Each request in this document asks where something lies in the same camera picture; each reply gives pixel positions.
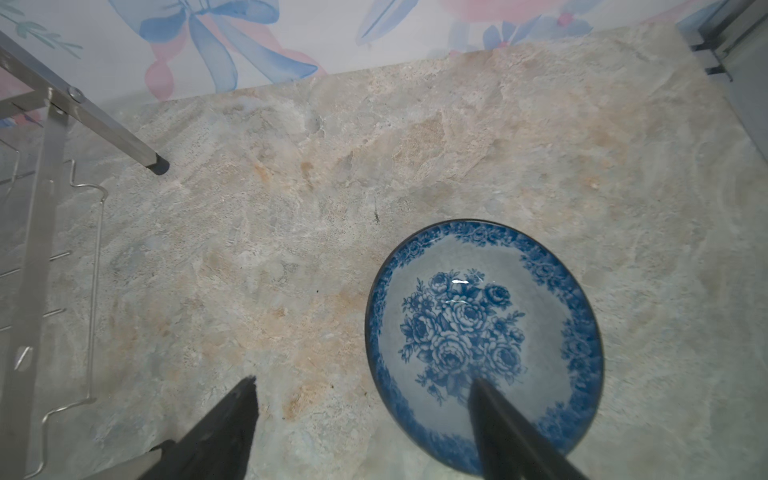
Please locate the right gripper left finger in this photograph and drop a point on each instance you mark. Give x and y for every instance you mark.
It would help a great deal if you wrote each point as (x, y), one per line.
(219, 445)

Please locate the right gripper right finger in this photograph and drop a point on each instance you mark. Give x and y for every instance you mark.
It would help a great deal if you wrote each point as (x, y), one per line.
(509, 447)

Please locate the chrome wire dish rack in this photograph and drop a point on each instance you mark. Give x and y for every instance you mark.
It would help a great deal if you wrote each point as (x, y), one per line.
(63, 102)

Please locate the blue white floral bowl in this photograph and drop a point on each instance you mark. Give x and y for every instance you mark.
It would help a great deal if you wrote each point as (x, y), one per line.
(465, 299)

